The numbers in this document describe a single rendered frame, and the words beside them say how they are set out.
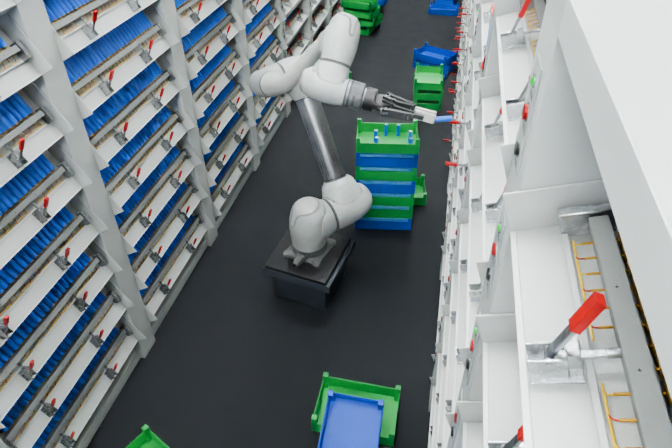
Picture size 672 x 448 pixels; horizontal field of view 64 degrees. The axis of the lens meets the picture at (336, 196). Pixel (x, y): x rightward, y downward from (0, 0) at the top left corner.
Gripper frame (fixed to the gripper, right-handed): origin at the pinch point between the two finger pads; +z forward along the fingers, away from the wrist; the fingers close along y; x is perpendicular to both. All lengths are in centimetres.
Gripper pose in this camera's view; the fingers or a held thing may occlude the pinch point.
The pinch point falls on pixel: (424, 115)
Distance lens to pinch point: 176.5
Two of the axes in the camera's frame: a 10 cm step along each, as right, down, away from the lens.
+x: 2.0, -7.6, -6.2
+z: 9.6, 2.8, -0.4
